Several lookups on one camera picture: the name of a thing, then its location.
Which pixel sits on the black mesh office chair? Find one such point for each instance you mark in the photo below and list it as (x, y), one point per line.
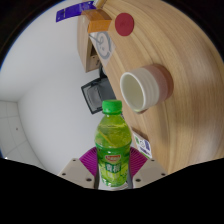
(96, 95)

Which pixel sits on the flat round red coaster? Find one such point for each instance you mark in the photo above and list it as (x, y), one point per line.
(124, 24)

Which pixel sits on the purple pouch bag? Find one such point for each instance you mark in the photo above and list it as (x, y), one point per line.
(75, 11)

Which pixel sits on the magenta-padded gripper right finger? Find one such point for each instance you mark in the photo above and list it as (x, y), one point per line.
(150, 171)

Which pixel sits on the green drink bottle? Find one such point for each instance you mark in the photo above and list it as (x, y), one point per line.
(113, 146)

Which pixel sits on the wooden side desk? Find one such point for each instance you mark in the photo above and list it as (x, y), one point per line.
(87, 56)

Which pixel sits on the brown cardboard box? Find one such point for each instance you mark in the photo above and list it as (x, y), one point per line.
(98, 21)

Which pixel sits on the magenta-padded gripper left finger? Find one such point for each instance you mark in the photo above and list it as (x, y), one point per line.
(76, 173)

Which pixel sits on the white and pink mug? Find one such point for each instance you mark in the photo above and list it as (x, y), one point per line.
(150, 86)

